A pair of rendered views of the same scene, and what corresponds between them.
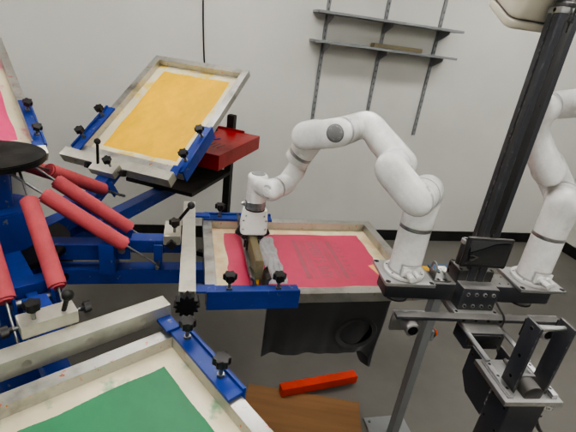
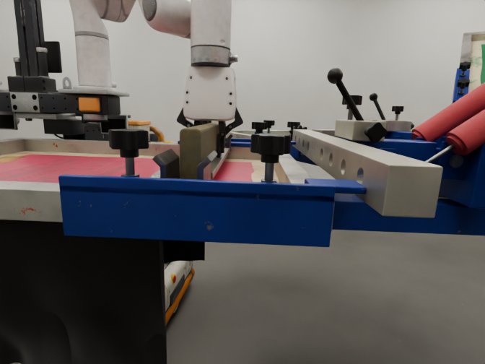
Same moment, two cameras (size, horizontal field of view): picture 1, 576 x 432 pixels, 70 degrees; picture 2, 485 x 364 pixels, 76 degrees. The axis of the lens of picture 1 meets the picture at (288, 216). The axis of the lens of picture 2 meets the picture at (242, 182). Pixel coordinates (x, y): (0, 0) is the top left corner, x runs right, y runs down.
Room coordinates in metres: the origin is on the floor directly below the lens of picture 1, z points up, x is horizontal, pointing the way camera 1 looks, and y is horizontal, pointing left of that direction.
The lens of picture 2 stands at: (1.98, 0.36, 1.08)
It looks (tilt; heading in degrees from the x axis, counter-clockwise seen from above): 12 degrees down; 196
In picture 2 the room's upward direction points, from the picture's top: 2 degrees clockwise
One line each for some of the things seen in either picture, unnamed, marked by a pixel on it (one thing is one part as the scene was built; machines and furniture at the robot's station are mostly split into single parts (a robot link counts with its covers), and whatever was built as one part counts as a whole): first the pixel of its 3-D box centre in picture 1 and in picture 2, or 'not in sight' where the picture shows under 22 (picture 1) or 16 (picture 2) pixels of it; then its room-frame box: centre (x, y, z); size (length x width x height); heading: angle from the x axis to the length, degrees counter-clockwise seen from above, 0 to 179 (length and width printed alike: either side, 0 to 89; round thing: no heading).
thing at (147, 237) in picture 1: (156, 243); (383, 152); (1.31, 0.46, 1.02); 0.17 x 0.06 x 0.05; 105
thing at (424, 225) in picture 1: (421, 202); (93, 11); (1.12, -0.38, 1.37); 0.13 x 0.10 x 0.16; 152
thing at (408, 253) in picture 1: (411, 252); (97, 66); (1.11, -0.38, 1.21); 0.16 x 0.13 x 0.15; 9
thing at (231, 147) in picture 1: (207, 144); not in sight; (2.55, 0.56, 1.06); 0.61 x 0.46 x 0.12; 165
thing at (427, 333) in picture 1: (414, 363); not in sight; (1.48, -0.66, 0.48); 0.22 x 0.22 x 0.96; 15
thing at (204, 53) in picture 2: (253, 203); (214, 58); (1.40, 0.13, 1.18); 0.09 x 0.07 x 0.03; 105
